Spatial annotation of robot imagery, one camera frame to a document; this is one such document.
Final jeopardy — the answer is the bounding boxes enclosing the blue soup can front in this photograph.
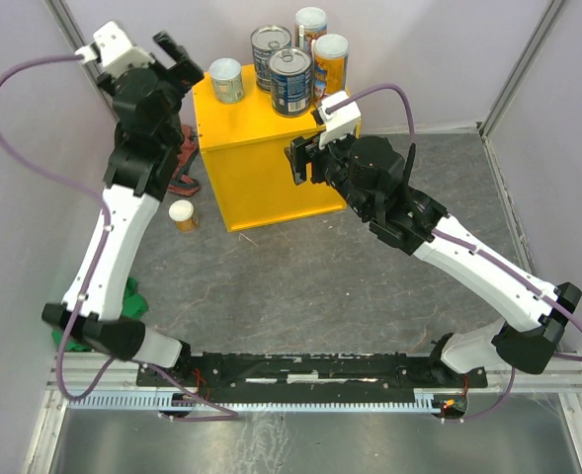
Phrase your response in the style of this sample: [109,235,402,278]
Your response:
[268,47,312,117]

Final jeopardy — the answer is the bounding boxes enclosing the light blue cable duct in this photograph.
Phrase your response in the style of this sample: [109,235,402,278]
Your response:
[69,390,440,414]

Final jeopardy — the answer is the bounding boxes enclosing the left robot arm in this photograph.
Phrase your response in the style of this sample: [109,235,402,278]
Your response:
[42,21,204,385]

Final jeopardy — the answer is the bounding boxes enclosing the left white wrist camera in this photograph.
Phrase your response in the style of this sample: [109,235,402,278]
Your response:
[75,21,155,79]

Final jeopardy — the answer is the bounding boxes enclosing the yellow wooden box counter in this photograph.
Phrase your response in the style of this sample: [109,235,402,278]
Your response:
[192,65,347,232]

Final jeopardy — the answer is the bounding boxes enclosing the blue soup can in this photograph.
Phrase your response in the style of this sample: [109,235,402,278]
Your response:
[268,47,312,117]
[250,25,291,92]

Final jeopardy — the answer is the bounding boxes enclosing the red crumpled cloth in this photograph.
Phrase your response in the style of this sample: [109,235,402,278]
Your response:
[168,124,201,198]

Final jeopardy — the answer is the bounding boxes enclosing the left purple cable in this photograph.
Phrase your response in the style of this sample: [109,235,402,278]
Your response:
[0,53,240,424]

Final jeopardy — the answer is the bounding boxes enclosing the tall snack can with spoon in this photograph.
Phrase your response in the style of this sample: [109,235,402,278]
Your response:
[294,7,327,52]

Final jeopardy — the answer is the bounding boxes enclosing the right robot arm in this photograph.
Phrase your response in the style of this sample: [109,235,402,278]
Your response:
[285,134,582,386]

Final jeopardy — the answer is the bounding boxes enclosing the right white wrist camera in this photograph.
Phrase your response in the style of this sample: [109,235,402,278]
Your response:
[316,90,361,150]

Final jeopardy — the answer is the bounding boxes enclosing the orange snack can with spoon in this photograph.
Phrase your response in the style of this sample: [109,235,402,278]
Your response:
[312,34,349,104]

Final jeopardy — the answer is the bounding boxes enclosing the left aluminium corner post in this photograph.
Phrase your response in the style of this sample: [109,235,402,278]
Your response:
[43,0,116,119]

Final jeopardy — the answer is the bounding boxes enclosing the aluminium front frame rail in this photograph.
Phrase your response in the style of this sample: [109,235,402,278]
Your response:
[24,353,582,473]

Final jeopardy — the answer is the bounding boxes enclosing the green crumpled cloth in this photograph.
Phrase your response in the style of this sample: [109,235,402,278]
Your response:
[42,276,149,353]

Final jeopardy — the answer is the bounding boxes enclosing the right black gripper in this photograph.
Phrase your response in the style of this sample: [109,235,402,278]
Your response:
[284,125,374,219]

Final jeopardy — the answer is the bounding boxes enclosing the right aluminium corner post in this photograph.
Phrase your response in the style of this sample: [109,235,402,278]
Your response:
[478,0,568,139]

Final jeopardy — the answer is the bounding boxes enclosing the aluminium corner post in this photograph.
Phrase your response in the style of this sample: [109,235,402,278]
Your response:
[43,0,116,119]
[478,0,568,139]

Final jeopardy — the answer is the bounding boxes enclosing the small orange jar white lid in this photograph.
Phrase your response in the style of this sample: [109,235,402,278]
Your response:
[168,199,198,232]

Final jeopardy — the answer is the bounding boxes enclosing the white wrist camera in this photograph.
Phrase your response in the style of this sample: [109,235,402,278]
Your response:
[316,90,361,150]
[75,21,155,79]

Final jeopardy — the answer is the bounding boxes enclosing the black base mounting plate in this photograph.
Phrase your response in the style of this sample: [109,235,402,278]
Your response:
[136,340,489,404]

